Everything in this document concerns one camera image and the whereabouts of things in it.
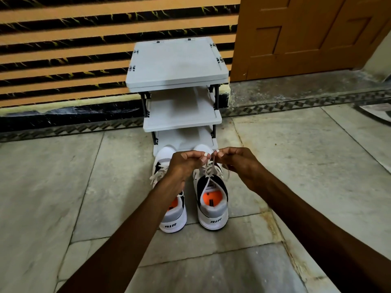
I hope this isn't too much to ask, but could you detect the person's right hand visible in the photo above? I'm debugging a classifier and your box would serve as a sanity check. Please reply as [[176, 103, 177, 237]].
[[213, 146, 267, 193]]

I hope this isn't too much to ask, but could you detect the person's left hand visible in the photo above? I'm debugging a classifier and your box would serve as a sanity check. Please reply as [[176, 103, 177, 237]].
[[165, 150, 212, 187]]

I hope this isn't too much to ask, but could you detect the white black sneaker with lace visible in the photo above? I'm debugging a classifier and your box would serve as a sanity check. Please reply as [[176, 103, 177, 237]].
[[192, 144, 230, 231]]

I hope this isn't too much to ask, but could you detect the person's left forearm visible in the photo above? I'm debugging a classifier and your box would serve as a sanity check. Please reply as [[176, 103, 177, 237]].
[[56, 177, 186, 293]]

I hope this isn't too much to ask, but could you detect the person's right forearm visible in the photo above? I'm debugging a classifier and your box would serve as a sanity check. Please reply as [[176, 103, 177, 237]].
[[252, 171, 391, 293]]

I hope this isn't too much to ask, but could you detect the grey plastic shoe rack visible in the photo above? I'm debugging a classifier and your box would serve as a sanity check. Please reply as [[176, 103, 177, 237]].
[[125, 36, 230, 156]]

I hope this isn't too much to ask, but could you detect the brown wooden door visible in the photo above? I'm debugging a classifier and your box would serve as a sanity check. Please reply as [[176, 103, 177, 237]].
[[230, 0, 391, 83]]

